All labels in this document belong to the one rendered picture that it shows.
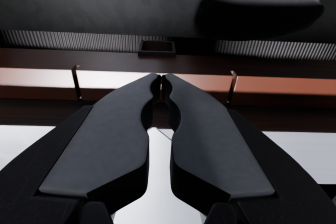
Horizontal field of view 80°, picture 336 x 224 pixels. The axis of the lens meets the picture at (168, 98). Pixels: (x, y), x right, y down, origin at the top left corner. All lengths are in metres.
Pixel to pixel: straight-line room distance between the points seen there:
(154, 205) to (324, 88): 0.27
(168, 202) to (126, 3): 0.31
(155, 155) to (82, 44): 0.37
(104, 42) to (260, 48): 0.38
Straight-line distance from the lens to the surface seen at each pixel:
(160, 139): 0.23
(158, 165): 0.26
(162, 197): 0.31
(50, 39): 0.57
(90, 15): 0.38
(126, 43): 0.51
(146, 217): 0.36
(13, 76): 0.28
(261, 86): 0.26
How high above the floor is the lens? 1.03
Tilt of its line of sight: 58 degrees down
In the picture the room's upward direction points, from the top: 178 degrees clockwise
